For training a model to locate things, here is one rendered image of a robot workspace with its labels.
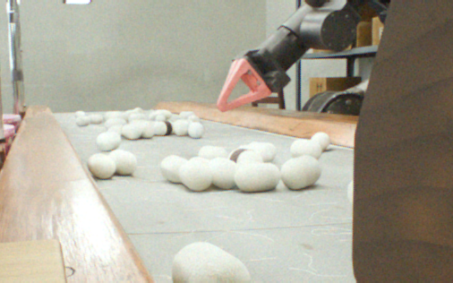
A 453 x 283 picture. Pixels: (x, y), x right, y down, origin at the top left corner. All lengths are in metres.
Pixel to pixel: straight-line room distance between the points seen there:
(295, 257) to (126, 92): 5.18
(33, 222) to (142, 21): 5.26
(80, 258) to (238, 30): 5.56
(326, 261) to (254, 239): 0.05
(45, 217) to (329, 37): 0.68
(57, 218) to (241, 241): 0.10
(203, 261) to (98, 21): 5.24
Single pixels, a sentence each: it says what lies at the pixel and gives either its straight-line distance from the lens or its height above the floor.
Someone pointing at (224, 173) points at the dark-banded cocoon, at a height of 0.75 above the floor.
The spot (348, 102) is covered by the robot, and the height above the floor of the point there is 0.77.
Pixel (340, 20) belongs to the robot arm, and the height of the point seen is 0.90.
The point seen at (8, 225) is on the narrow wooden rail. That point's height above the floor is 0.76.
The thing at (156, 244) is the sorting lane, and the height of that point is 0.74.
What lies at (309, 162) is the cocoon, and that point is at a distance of 0.43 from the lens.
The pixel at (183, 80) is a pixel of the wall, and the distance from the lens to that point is 5.53.
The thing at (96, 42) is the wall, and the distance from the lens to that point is 5.40.
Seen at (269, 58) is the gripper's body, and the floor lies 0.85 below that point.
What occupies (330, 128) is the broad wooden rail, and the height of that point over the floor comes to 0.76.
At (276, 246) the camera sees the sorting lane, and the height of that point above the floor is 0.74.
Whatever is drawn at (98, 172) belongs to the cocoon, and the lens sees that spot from 0.49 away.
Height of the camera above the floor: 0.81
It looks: 8 degrees down
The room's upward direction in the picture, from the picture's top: 1 degrees counter-clockwise
